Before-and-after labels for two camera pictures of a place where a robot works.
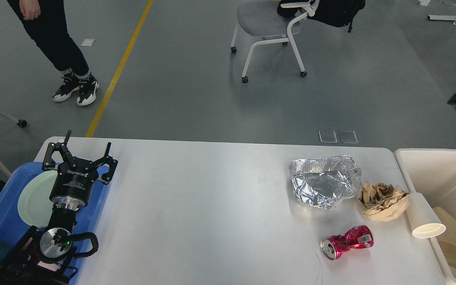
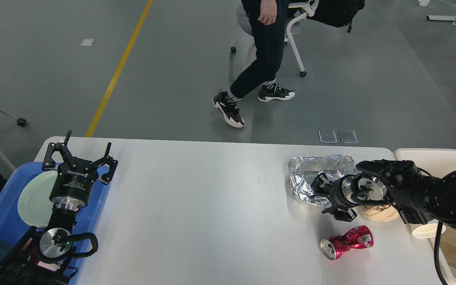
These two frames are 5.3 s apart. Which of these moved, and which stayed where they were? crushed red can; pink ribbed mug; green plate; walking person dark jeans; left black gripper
Moved: walking person dark jeans
Stayed: green plate; pink ribbed mug; crushed red can; left black gripper
